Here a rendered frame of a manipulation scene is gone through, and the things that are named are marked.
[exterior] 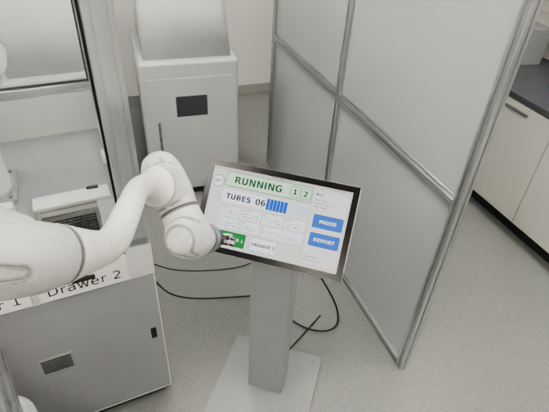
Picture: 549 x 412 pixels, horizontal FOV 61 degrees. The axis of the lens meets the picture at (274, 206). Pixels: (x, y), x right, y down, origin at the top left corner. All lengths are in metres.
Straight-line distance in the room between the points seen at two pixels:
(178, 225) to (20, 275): 0.50
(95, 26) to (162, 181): 0.42
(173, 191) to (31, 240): 0.51
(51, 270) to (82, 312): 1.11
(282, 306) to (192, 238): 0.80
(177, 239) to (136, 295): 0.73
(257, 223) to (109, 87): 0.62
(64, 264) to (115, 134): 0.73
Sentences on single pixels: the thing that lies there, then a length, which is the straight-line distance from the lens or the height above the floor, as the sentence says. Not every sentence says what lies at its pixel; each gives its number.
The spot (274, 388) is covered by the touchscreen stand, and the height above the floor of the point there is 0.07.
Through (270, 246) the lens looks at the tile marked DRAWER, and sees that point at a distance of 1.54.
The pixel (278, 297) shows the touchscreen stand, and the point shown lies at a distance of 1.81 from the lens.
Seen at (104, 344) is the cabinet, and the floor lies 0.49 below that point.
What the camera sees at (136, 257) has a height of 0.89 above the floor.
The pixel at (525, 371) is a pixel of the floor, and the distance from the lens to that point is 2.82.
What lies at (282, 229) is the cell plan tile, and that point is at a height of 1.06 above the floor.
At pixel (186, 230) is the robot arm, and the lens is 1.12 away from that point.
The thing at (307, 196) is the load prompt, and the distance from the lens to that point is 1.52.
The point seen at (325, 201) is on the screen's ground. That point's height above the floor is 1.15.
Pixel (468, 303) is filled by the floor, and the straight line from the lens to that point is 2.99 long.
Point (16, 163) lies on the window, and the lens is 1.46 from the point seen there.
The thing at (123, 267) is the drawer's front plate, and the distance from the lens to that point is 1.70.
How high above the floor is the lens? 2.04
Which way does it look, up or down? 37 degrees down
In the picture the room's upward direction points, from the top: 3 degrees clockwise
